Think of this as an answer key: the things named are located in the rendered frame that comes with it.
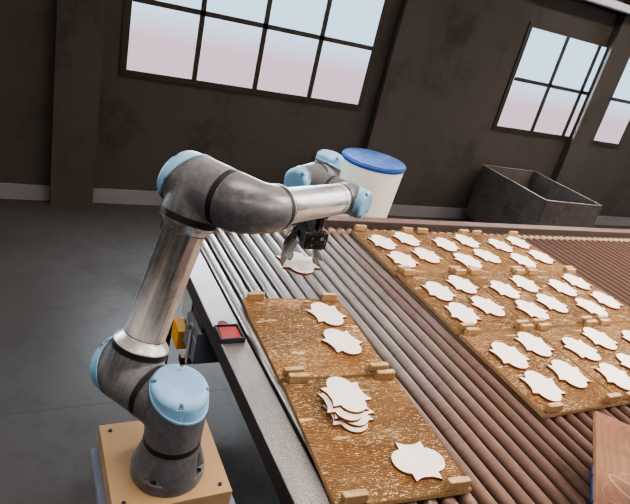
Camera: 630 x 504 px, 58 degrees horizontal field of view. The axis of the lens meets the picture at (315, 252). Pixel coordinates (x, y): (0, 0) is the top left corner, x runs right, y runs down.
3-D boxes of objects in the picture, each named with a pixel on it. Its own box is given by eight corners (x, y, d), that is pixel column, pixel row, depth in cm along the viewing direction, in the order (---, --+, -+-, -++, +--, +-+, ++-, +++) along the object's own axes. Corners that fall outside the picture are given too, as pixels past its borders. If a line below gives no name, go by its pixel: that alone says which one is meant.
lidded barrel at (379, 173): (365, 218, 559) (384, 150, 530) (396, 245, 513) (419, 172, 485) (313, 216, 532) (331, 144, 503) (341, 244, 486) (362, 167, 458)
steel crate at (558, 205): (509, 224, 653) (532, 169, 625) (578, 267, 573) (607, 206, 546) (456, 222, 615) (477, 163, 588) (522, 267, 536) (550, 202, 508)
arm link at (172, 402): (172, 466, 108) (181, 412, 102) (124, 428, 113) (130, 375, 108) (214, 434, 118) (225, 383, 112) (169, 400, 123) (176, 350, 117)
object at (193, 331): (187, 374, 185) (194, 328, 178) (178, 348, 196) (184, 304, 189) (220, 371, 191) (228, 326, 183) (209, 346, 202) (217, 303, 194)
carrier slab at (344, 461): (335, 513, 119) (337, 507, 118) (280, 384, 152) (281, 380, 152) (470, 493, 133) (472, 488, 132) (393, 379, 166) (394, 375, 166)
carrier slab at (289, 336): (278, 383, 153) (279, 378, 152) (241, 302, 186) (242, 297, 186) (389, 376, 167) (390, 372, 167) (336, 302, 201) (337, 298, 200)
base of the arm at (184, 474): (142, 507, 110) (147, 470, 106) (121, 450, 121) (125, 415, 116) (214, 485, 118) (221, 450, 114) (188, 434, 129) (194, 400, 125)
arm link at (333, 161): (310, 150, 148) (327, 146, 155) (300, 188, 153) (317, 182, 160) (334, 161, 145) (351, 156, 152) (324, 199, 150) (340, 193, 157)
